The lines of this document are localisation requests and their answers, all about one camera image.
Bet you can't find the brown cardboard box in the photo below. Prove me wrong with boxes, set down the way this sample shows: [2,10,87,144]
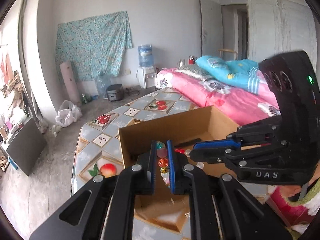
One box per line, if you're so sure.
[119,106,238,219]

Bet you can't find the blue water jug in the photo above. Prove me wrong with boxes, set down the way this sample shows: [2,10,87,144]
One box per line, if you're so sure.
[138,44,154,67]

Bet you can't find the pink rolled mat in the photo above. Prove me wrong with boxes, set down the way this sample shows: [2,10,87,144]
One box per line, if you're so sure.
[60,60,81,106]

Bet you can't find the teal floral wall cloth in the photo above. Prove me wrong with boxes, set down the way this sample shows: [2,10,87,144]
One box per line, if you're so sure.
[55,11,133,84]

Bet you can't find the dark grey cabinet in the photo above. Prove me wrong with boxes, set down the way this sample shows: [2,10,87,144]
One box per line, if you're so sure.
[1,118,47,176]

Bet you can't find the white door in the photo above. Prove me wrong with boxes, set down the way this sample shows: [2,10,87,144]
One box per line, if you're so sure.
[199,0,223,56]

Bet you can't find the pink floral bed quilt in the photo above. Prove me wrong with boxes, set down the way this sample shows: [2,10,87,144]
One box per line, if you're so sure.
[156,65,280,125]

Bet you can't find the black watch in box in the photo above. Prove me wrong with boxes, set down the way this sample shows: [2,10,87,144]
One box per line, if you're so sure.
[175,138,202,148]

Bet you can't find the light blue blanket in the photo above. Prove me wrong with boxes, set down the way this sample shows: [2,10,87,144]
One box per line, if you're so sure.
[195,55,260,94]

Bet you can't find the white plastic bag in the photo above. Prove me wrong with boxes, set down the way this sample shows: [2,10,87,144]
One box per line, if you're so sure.
[55,100,82,128]

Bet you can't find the white wardrobe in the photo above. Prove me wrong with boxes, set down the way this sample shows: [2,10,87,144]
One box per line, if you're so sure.
[247,0,317,69]

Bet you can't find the white water dispenser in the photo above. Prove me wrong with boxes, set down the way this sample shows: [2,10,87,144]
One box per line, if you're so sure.
[137,67,157,89]

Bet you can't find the silver rice cooker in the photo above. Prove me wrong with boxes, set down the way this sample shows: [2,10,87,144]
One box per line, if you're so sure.
[106,83,124,102]

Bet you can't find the colourful bead bracelet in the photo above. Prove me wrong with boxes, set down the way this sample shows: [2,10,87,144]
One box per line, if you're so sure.
[156,141,206,186]

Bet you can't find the right hand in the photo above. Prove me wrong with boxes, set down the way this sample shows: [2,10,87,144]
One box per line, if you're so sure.
[279,185,302,202]

